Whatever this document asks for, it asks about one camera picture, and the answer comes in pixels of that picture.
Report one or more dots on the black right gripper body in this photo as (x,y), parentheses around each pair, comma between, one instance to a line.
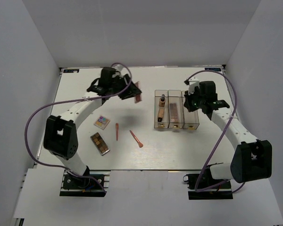
(194,100)

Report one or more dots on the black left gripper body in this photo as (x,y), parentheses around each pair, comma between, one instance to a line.
(119,83)

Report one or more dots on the pink blush palette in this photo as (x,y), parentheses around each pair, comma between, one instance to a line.
(138,98)

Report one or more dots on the square foundation bottle black pump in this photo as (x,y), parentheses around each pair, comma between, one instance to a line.
(161,114)

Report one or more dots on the long clear eyeshadow palette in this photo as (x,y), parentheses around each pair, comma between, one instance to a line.
(174,116)

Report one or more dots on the glitter eyeshadow palette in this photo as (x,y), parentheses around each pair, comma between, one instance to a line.
(102,122)

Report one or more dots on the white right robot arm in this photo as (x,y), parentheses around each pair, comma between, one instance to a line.
(252,159)

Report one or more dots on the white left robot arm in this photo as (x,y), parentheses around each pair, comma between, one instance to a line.
(60,137)

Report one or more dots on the round pink makeup brush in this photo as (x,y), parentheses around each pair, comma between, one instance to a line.
(140,144)

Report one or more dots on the blue right corner label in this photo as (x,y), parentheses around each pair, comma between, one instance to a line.
(213,69)

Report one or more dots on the blue corner label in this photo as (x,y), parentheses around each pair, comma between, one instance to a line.
(213,69)
(71,71)

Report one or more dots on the clear three-compartment organizer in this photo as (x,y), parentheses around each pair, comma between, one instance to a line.
(187,120)

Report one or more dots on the blue left corner label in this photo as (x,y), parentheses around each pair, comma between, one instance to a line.
(71,71)

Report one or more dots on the black-cased brown eyeshadow palette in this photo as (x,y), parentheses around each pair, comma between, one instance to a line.
(100,143)

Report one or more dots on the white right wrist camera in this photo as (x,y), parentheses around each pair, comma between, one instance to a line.
(192,83)

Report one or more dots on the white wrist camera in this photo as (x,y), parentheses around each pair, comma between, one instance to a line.
(192,83)
(118,67)

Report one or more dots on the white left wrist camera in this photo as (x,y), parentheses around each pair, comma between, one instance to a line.
(118,67)

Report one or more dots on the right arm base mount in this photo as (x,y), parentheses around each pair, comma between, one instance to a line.
(208,188)

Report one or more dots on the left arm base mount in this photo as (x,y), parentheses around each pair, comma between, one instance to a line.
(85,187)

